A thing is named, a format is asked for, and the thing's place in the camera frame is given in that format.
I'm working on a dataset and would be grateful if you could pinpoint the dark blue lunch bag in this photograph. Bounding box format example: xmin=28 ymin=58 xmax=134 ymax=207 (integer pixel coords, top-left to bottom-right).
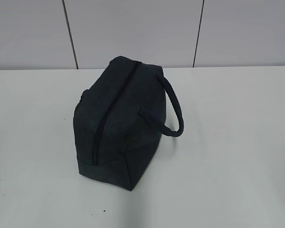
xmin=73 ymin=56 xmax=184 ymax=191

